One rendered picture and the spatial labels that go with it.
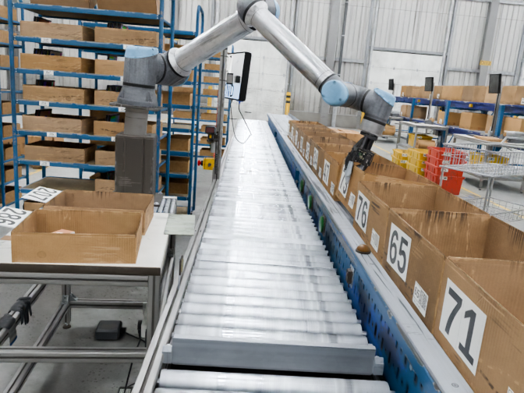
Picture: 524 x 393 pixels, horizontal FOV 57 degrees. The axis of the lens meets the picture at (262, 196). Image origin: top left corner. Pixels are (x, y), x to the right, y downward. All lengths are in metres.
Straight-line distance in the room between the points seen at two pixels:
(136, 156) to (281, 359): 1.44
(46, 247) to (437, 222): 1.19
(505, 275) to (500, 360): 0.28
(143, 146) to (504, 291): 1.73
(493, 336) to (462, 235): 0.65
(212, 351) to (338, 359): 0.29
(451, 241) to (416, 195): 0.40
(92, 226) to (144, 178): 0.54
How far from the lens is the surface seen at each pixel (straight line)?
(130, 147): 2.36
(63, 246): 1.66
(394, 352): 1.21
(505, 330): 0.83
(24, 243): 1.68
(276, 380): 1.09
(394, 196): 1.79
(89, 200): 2.23
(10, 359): 1.86
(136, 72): 2.35
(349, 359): 1.20
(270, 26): 1.97
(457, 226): 1.46
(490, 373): 0.88
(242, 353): 1.17
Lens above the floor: 1.35
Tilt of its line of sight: 13 degrees down
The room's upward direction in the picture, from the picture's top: 5 degrees clockwise
